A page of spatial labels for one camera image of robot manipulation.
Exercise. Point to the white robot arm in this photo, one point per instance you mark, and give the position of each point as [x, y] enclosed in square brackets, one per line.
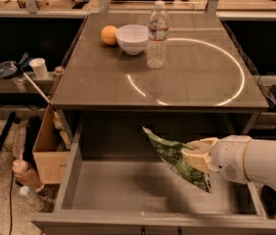
[260, 162]

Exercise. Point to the white ceramic bowl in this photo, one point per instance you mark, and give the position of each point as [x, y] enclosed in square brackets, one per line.
[132, 38]

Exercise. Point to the white paper cup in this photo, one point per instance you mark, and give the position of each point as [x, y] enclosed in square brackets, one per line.
[39, 67]

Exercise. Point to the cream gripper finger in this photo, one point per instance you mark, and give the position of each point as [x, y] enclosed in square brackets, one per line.
[202, 162]
[203, 144]

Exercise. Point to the orange fruit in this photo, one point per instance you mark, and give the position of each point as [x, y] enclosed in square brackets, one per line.
[108, 34]

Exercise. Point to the white handled brush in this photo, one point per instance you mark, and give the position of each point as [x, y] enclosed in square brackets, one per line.
[19, 66]

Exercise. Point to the clear plastic water bottle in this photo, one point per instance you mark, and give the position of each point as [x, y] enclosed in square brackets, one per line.
[157, 36]

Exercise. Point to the open grey top drawer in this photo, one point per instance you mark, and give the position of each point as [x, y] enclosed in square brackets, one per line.
[116, 184]

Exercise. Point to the white plastic bottle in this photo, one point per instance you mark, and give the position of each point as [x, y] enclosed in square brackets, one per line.
[31, 198]

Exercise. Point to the green jalapeno chip bag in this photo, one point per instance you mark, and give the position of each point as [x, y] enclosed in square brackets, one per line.
[170, 153]

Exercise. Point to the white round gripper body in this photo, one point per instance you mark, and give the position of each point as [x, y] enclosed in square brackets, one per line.
[230, 159]

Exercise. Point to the dark round plate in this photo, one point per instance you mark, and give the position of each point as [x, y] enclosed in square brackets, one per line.
[8, 69]

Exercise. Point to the grey metal cabinet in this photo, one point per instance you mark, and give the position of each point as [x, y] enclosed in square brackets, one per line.
[203, 72]

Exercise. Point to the pink liquid bottle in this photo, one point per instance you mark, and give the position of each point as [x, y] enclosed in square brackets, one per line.
[27, 175]

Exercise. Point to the cardboard box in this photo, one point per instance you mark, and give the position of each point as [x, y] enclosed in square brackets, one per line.
[50, 152]

